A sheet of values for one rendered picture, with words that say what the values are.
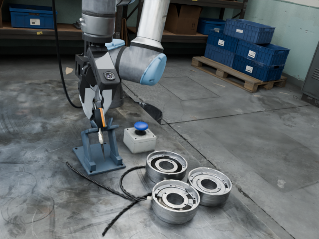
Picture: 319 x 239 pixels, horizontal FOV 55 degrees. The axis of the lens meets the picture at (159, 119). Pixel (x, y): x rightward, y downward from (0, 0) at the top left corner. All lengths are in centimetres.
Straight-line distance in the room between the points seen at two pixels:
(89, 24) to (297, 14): 458
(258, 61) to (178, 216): 380
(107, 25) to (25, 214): 43
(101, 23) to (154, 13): 38
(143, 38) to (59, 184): 55
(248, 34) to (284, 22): 95
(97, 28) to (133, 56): 35
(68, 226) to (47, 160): 24
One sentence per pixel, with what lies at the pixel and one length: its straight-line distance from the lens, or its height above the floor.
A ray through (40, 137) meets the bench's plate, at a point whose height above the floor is 80.
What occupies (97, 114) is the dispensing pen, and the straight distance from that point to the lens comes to 78.
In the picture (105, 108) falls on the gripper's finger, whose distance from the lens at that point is 79.
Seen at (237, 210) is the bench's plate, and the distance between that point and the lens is 76.
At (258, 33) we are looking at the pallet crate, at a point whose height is 71.
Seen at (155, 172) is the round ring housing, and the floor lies 84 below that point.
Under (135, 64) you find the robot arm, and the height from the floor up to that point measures 98.
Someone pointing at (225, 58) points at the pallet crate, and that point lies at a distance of 473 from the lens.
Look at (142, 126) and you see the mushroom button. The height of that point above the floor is 87.
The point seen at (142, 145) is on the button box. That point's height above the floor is 82.
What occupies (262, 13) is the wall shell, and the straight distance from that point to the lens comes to 558.
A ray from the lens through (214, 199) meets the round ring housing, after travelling 72.
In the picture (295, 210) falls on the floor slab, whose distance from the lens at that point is 225.
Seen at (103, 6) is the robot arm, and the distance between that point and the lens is 71.
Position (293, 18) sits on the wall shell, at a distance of 518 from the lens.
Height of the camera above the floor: 127
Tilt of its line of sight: 26 degrees down
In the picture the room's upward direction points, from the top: 9 degrees clockwise
